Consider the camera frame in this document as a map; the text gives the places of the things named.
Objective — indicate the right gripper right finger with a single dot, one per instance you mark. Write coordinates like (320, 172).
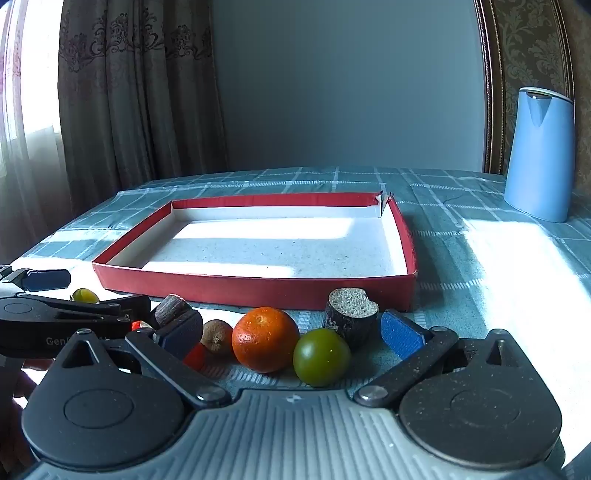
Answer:
(419, 350)

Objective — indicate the orange tangerine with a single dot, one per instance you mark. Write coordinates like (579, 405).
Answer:
(264, 340)

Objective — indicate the yellow tomato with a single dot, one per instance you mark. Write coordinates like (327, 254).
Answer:
(84, 295)

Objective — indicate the person's hand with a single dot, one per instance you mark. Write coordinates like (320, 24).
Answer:
(16, 455)

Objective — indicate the dark wooden door frame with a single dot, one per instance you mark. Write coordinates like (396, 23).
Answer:
(494, 87)

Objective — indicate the brown longan fruit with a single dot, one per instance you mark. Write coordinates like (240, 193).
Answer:
(216, 337)

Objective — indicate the brown patterned curtain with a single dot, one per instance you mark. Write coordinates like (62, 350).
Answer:
(98, 97)

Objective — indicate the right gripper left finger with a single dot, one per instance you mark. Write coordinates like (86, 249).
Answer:
(162, 352)

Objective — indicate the green tomato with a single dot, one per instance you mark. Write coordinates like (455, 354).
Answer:
(321, 357)

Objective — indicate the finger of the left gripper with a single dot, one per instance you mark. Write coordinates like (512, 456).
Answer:
(126, 308)
(15, 280)

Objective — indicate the red cardboard tray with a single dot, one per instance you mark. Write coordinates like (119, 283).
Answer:
(288, 251)

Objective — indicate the blue kettle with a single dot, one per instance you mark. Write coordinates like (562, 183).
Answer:
(540, 176)

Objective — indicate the teal plaid tablecloth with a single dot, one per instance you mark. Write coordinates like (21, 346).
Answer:
(481, 263)

